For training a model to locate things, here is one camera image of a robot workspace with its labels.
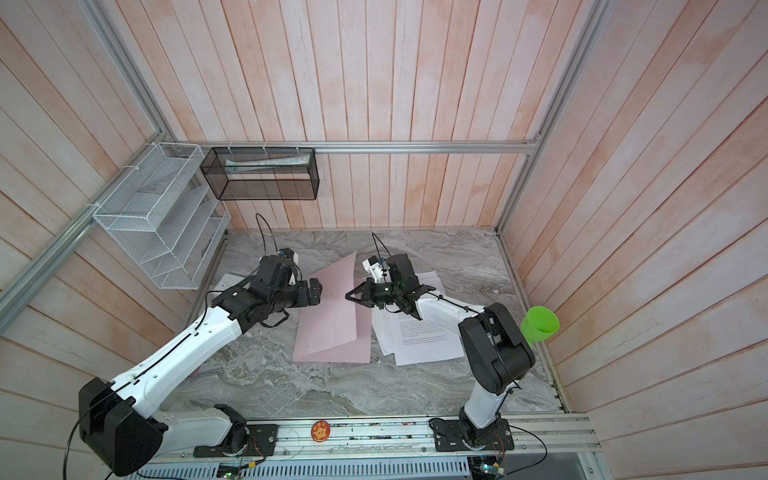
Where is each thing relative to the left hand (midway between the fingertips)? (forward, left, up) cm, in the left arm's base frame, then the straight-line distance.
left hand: (307, 294), depth 79 cm
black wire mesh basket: (+47, +23, +6) cm, 53 cm away
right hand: (+2, -10, -4) cm, 11 cm away
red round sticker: (-30, -4, -18) cm, 35 cm away
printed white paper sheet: (-5, -30, -19) cm, 36 cm away
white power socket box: (+15, +33, -15) cm, 39 cm away
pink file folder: (-7, -8, -6) cm, 13 cm away
